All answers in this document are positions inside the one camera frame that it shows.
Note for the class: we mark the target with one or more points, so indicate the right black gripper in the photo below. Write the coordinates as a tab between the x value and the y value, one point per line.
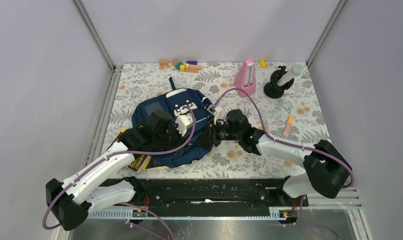
209	138

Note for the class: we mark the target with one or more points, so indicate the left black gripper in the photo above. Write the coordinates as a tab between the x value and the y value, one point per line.
181	140

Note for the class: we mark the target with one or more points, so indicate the navy blue student backpack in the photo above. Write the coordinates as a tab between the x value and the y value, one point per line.
173	102

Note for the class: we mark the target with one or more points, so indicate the yellow black treehouse book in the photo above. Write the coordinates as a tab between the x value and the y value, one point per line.
139	163

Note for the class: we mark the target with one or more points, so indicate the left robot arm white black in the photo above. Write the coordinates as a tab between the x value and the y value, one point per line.
70	201

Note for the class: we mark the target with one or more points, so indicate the dark blue paperback book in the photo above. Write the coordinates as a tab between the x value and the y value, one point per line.
158	167

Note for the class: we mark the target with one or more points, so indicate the teal wooden block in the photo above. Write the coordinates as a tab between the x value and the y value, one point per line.
179	66

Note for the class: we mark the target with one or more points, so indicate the tan wooden cube block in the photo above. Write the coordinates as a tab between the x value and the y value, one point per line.
163	62

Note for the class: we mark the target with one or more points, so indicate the pink metronome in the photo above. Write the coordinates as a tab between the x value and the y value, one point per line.
246	77

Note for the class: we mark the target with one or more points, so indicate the long tan wooden block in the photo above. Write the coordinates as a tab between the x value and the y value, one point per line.
191	68

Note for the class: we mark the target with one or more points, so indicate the round tan wooden block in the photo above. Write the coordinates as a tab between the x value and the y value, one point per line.
174	62

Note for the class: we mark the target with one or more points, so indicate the purple wooden block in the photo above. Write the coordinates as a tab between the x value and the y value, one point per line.
192	62

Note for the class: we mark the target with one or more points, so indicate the orange pink highlighter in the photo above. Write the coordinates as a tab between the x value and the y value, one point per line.
288	125

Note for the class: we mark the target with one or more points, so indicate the floral patterned table mat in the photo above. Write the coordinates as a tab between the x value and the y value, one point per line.
143	81

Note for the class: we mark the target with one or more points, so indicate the black stand with white tube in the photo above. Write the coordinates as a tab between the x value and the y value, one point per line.
281	80

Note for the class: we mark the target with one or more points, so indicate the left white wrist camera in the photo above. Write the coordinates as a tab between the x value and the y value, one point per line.
183	122

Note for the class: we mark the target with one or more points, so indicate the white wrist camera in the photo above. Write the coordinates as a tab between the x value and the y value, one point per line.
217	112
183	122

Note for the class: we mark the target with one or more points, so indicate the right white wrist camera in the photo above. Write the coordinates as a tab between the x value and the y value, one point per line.
217	112

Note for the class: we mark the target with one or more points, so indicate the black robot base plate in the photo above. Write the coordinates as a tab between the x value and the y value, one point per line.
255	193

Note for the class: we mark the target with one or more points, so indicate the slotted grey cable duct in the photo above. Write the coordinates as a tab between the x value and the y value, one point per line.
193	212

